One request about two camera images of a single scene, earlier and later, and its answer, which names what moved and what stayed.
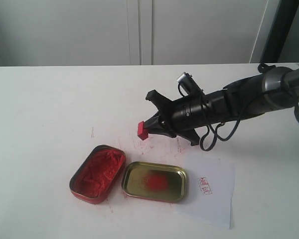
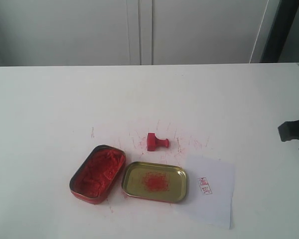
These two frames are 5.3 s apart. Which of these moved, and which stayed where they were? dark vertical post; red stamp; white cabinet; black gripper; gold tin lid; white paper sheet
Moved: red stamp; black gripper
Stayed: white cabinet; gold tin lid; white paper sheet; dark vertical post
